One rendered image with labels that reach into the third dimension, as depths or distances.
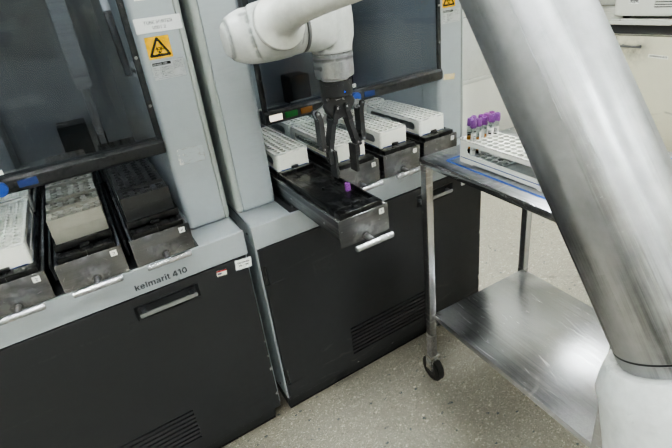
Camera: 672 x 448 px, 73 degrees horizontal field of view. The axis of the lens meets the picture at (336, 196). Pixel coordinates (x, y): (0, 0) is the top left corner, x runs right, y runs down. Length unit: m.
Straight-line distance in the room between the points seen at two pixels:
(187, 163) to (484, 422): 1.17
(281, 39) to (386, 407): 1.22
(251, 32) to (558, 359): 1.15
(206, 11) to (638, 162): 0.95
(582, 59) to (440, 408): 1.38
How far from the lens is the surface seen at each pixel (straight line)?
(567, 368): 1.45
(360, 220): 1.03
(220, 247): 1.19
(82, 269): 1.15
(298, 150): 1.31
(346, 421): 1.65
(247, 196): 1.27
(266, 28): 0.90
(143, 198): 1.18
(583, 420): 1.34
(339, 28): 1.01
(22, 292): 1.17
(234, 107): 1.20
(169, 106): 1.15
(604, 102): 0.42
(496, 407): 1.69
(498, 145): 1.18
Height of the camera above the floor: 1.29
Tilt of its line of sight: 25 degrees down
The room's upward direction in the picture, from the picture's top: 7 degrees counter-clockwise
